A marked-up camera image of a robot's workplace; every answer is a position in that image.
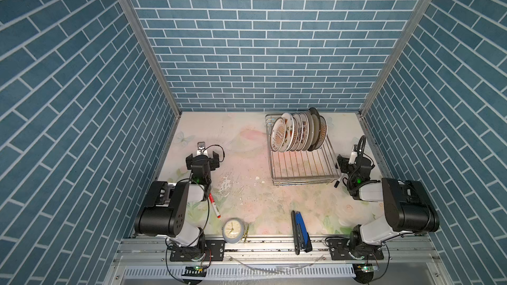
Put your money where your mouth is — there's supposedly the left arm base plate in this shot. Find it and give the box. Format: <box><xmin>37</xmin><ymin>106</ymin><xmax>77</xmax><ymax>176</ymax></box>
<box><xmin>169</xmin><ymin>239</ymin><xmax>226</xmax><ymax>262</ymax></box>

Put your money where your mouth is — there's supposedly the orange sunburst plate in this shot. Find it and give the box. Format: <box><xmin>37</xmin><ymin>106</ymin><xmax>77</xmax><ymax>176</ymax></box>
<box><xmin>270</xmin><ymin>117</ymin><xmax>286</xmax><ymax>152</ymax></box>

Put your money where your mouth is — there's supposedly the red green text plate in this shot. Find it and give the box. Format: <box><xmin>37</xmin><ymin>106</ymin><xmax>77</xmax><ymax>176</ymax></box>
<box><xmin>289</xmin><ymin>113</ymin><xmax>302</xmax><ymax>152</ymax></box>
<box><xmin>297</xmin><ymin>113</ymin><xmax>308</xmax><ymax>151</ymax></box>

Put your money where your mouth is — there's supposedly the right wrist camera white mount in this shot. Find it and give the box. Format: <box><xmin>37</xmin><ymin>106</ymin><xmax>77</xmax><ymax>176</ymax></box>
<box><xmin>349</xmin><ymin>145</ymin><xmax>358</xmax><ymax>164</ymax></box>

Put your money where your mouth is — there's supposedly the metal wire dish rack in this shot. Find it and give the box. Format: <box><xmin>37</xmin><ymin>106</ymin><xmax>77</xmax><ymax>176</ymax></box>
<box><xmin>268</xmin><ymin>138</ymin><xmax>342</xmax><ymax>186</ymax></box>

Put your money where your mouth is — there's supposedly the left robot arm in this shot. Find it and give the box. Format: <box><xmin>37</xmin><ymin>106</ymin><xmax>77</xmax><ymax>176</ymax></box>
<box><xmin>134</xmin><ymin>148</ymin><xmax>220</xmax><ymax>253</ymax></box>

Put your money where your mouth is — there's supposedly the red marker pen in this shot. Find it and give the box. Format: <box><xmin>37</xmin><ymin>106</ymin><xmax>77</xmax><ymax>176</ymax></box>
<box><xmin>208</xmin><ymin>193</ymin><xmax>221</xmax><ymax>219</ymax></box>

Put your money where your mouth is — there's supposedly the grey plate in rack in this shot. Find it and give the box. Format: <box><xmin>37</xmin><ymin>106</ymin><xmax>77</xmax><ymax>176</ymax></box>
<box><xmin>304</xmin><ymin>111</ymin><xmax>315</xmax><ymax>151</ymax></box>

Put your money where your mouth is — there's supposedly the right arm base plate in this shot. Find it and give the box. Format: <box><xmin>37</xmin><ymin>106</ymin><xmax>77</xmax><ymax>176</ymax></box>
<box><xmin>324</xmin><ymin>237</ymin><xmax>384</xmax><ymax>261</ymax></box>

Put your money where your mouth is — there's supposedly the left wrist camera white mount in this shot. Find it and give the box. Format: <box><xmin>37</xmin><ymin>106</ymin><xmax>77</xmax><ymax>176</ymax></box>
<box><xmin>197</xmin><ymin>141</ymin><xmax>207</xmax><ymax>156</ymax></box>

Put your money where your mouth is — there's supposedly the aluminium front rail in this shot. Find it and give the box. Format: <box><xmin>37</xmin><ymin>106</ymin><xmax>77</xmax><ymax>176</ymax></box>
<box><xmin>112</xmin><ymin>235</ymin><xmax>441</xmax><ymax>266</ymax></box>

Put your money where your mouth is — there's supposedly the black plate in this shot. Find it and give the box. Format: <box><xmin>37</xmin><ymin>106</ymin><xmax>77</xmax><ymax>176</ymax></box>
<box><xmin>308</xmin><ymin>108</ymin><xmax>320</xmax><ymax>151</ymax></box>

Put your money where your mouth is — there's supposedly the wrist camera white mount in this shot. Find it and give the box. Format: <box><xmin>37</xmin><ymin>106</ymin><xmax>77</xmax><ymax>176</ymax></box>
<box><xmin>349</xmin><ymin>145</ymin><xmax>358</xmax><ymax>164</ymax></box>
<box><xmin>197</xmin><ymin>141</ymin><xmax>207</xmax><ymax>156</ymax></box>

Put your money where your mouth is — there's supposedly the small grey clock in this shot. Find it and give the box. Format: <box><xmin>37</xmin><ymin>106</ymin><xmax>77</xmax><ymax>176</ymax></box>
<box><xmin>222</xmin><ymin>218</ymin><xmax>246</xmax><ymax>244</ymax></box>

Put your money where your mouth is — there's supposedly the watermelon pattern plate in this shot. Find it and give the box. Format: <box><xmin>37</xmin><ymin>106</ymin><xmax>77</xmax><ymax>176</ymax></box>
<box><xmin>279</xmin><ymin>113</ymin><xmax>294</xmax><ymax>153</ymax></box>

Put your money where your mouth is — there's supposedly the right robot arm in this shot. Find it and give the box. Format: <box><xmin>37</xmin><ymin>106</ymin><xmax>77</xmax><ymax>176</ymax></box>
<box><xmin>336</xmin><ymin>155</ymin><xmax>440</xmax><ymax>258</ymax></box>

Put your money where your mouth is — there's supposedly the brown patterned plate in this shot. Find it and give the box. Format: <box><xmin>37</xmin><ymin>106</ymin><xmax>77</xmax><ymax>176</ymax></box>
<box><xmin>316</xmin><ymin>116</ymin><xmax>327</xmax><ymax>149</ymax></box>

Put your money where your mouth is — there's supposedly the white perforated cable duct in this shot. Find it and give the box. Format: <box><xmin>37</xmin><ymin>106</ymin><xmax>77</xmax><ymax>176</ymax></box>
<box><xmin>124</xmin><ymin>263</ymin><xmax>356</xmax><ymax>281</ymax></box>

